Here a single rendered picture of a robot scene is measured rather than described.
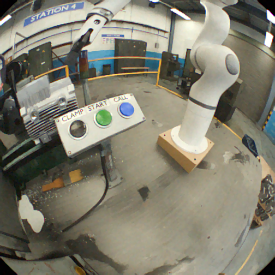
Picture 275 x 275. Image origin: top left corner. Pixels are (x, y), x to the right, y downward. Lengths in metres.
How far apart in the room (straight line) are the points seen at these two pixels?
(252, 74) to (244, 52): 1.18
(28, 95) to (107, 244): 0.50
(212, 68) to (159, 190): 0.42
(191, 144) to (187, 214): 0.28
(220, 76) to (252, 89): 6.10
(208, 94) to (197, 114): 0.09
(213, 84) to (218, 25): 0.25
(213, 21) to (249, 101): 6.09
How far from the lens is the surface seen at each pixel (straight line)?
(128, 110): 0.22
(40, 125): 0.38
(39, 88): 0.38
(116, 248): 0.39
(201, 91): 0.40
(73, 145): 0.19
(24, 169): 0.54
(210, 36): 0.48
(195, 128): 0.44
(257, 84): 6.47
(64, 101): 0.35
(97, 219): 0.39
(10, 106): 0.71
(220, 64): 0.34
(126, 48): 5.72
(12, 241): 0.28
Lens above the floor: 1.18
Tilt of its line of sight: 44 degrees down
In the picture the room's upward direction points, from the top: 6 degrees clockwise
